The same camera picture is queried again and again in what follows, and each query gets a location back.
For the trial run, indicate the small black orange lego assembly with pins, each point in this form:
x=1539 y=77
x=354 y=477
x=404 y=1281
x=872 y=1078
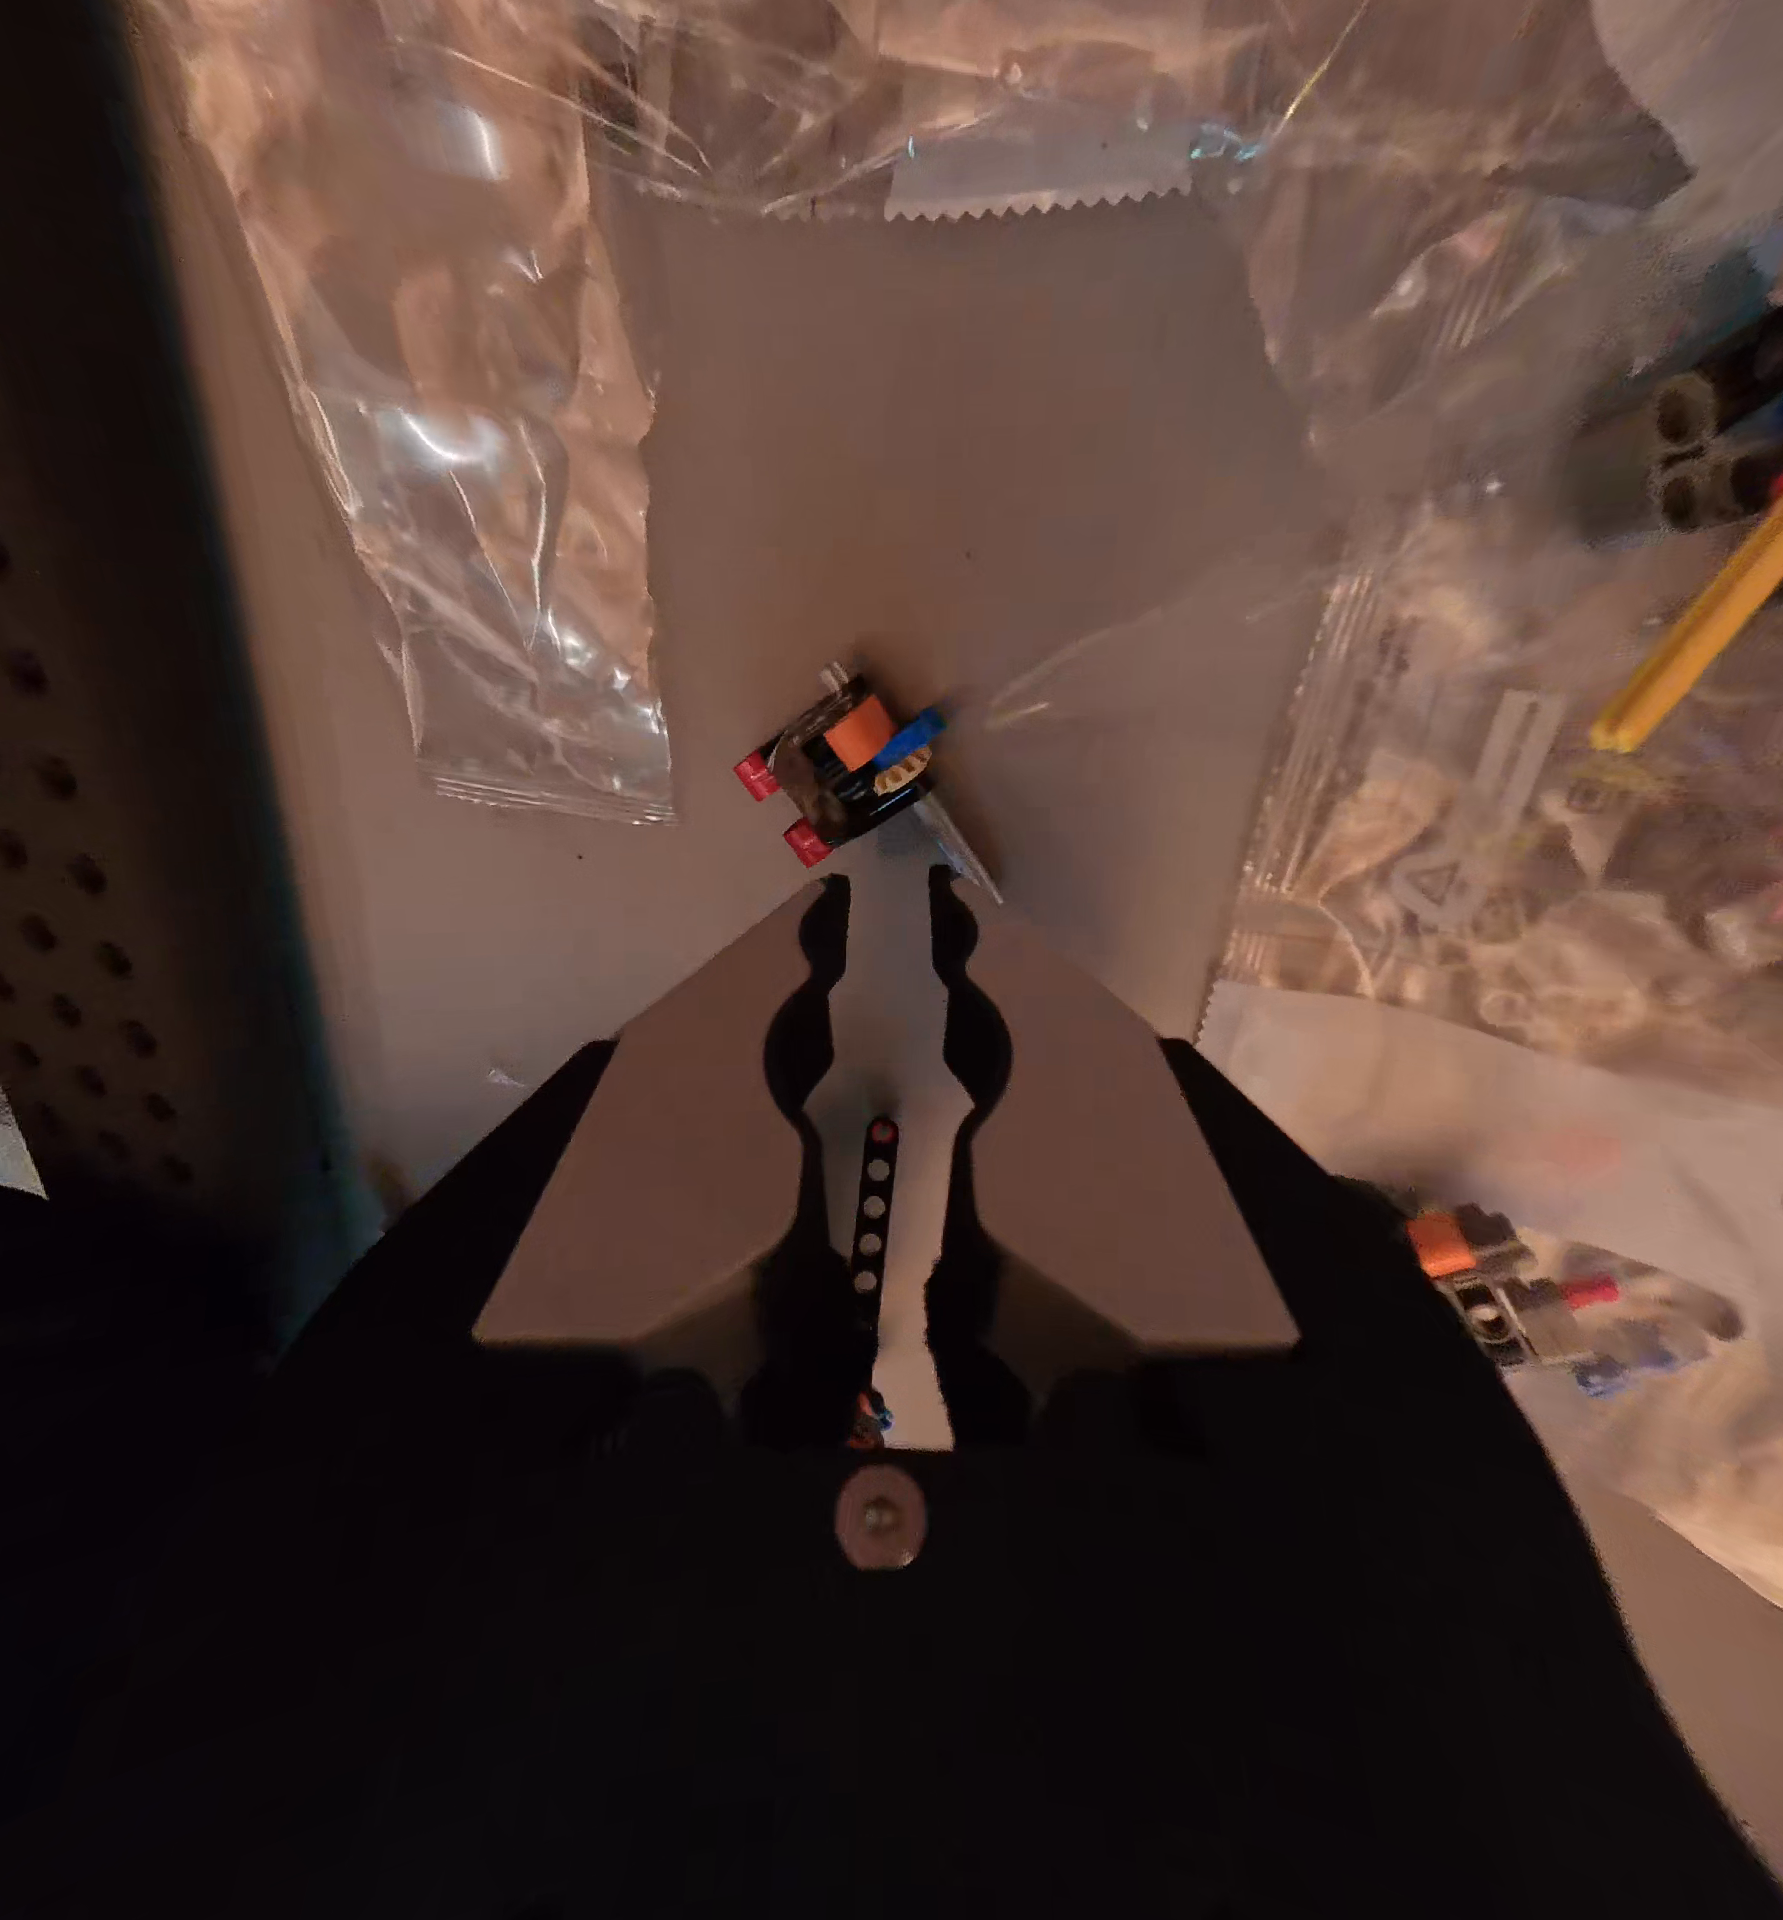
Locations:
x=1521 y=1289

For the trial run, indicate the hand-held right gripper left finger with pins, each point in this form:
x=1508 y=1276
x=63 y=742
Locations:
x=636 y=1199

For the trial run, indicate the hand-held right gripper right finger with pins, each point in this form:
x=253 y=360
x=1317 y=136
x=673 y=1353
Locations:
x=1131 y=1199

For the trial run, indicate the large white-label lego parts bag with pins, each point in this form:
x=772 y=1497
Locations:
x=1583 y=1110

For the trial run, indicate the clear bag of mixed parts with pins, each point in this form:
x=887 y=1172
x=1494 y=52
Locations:
x=457 y=451

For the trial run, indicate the yellow lego axle assembly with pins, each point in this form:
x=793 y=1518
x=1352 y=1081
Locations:
x=1686 y=646

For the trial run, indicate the black perforated board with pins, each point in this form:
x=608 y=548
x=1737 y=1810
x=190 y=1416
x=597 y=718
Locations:
x=52 y=749

